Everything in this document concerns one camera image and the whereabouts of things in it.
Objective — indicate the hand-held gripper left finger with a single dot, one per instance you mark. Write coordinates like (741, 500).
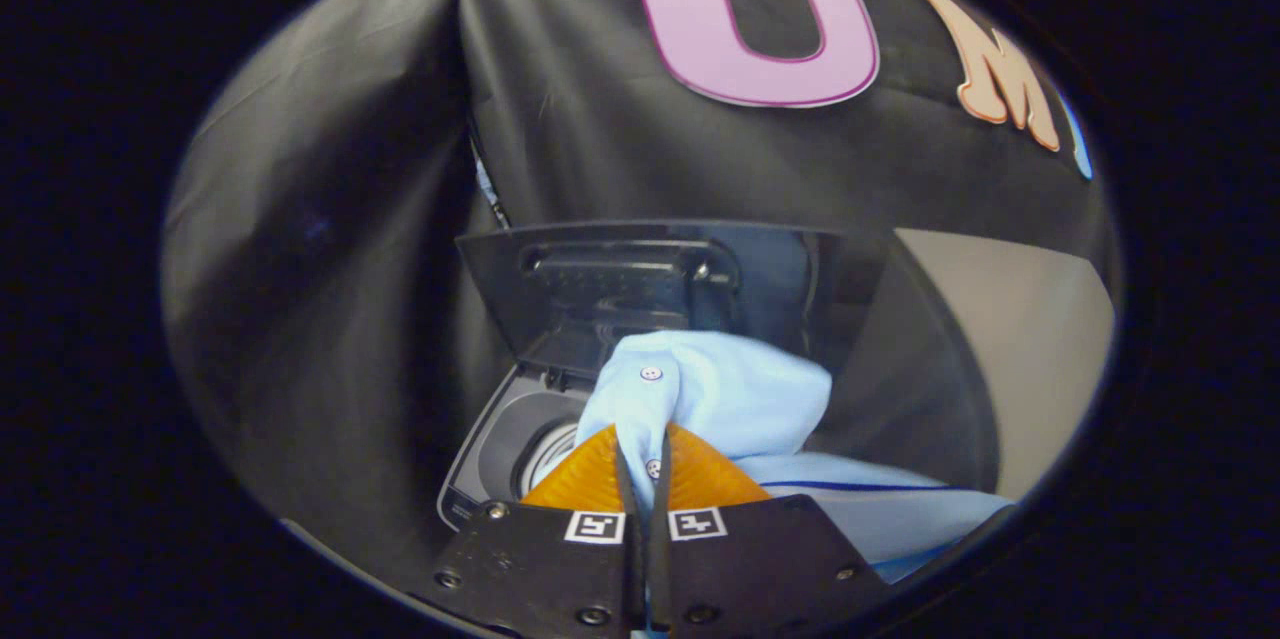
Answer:
(560, 569)

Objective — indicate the beige cabinet with dark top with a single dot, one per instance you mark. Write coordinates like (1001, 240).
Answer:
(1040, 339)

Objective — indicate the black backdrop cloth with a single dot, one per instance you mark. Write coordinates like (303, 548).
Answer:
(320, 219)

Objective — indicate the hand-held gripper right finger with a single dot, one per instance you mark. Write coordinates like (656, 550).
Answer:
(750, 564)

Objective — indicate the light blue shirt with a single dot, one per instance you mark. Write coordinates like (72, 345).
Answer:
(740, 389)

